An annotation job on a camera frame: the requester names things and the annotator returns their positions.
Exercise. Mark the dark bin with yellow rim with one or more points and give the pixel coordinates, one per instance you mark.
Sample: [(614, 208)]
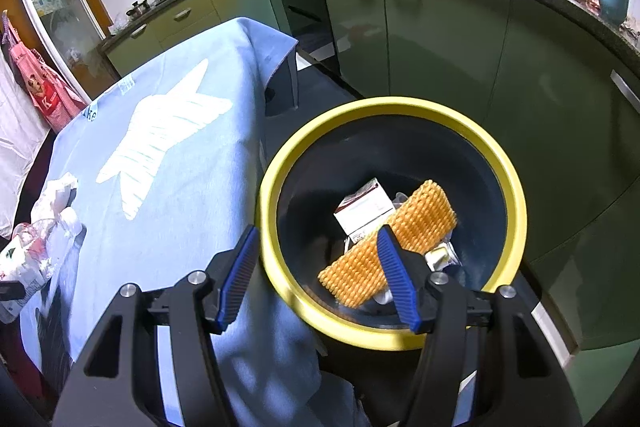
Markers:
[(450, 147)]

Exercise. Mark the green kitchen base cabinets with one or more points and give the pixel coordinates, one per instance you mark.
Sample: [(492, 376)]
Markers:
[(425, 32)]

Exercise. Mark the blue printed tablecloth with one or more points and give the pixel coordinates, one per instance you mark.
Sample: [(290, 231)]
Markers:
[(200, 167)]

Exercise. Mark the red and white milk carton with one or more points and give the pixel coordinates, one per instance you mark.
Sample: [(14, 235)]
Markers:
[(362, 212)]

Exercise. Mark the white cloth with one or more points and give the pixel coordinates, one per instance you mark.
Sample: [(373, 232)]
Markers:
[(15, 142)]

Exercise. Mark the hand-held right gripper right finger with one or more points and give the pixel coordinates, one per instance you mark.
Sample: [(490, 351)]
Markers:
[(397, 277)]

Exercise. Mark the crushed clear plastic bottle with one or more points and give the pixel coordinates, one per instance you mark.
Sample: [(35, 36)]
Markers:
[(30, 252)]

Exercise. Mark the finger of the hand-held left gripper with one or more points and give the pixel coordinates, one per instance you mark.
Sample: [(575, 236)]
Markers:
[(11, 292)]

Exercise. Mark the white snack packet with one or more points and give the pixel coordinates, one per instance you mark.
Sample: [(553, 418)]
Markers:
[(440, 257)]

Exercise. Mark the small steel pot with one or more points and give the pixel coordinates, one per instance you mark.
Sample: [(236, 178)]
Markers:
[(137, 9)]

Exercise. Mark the glass sliding door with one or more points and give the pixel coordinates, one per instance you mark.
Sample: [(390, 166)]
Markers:
[(55, 7)]

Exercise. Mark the white crumpled tissue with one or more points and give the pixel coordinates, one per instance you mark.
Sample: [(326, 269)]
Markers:
[(55, 197)]

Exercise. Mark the red checked apron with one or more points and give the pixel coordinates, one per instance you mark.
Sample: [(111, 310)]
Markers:
[(40, 82)]

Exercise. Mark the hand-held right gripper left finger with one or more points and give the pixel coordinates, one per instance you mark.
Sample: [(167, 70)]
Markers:
[(240, 277)]

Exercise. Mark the grey table leg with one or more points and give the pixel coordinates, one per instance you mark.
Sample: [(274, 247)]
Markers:
[(292, 77)]

